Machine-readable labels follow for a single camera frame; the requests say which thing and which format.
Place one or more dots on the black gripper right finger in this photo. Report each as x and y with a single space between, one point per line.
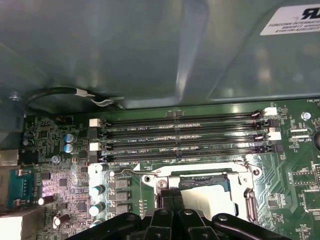
195 227

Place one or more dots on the RAM slot black latches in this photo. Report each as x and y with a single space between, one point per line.
150 134

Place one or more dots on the blue topped capacitor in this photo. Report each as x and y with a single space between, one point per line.
70 138
70 148

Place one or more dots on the silver topped CPU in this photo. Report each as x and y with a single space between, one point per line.
207 200

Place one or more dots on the CPU socket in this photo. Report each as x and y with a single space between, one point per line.
151 185

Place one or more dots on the green motherboard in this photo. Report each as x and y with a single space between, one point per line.
287 162

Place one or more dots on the blue serial port connector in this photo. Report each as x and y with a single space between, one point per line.
21 187

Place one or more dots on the RAM slot white latches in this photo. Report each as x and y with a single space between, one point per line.
150 145
150 122

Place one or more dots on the white label sticker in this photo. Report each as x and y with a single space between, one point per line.
287 22

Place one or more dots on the metal socket locking lever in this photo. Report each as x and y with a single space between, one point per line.
127 170

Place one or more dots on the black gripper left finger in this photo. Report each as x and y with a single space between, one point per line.
157 227

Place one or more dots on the metal socket cover frame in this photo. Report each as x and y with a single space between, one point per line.
238 185

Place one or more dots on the black PC case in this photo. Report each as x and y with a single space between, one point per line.
125 50

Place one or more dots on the silver board screw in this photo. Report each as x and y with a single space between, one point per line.
306 115

